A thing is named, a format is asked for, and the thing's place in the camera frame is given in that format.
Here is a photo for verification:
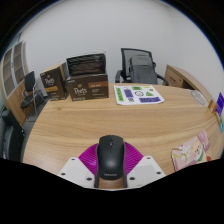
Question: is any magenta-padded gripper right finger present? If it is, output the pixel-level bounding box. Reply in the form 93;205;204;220
123;141;167;189

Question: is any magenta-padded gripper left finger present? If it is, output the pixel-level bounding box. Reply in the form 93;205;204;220
57;141;101;189

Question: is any black computer mouse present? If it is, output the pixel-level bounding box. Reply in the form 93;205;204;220
95;134;126;181

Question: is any cartoon dog print mouse pad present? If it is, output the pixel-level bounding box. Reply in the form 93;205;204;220
171;130;214;173

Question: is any white sticker sheet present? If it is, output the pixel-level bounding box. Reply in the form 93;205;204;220
113;84;165;106

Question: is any large brown coffee box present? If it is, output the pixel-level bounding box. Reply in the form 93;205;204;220
65;73;110;102

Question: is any orange box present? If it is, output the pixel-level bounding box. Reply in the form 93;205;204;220
207;99;218;114

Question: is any grey backpack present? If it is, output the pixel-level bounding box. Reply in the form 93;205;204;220
128;55;158;85

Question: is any wooden side desk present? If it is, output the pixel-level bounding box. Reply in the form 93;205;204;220
164;64;214;101

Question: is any black visitor chair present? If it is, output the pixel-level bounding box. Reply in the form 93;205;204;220
19;70;46;118

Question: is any purple card box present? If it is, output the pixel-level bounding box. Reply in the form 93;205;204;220
215;92;224;117

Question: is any dark open coffee box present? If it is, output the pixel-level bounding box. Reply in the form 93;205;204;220
65;52;108;77

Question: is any black mesh office chair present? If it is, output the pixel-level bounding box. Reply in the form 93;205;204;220
114;47;170;87

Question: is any wooden shelf cabinet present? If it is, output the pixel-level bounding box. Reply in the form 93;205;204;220
0;40;31;128

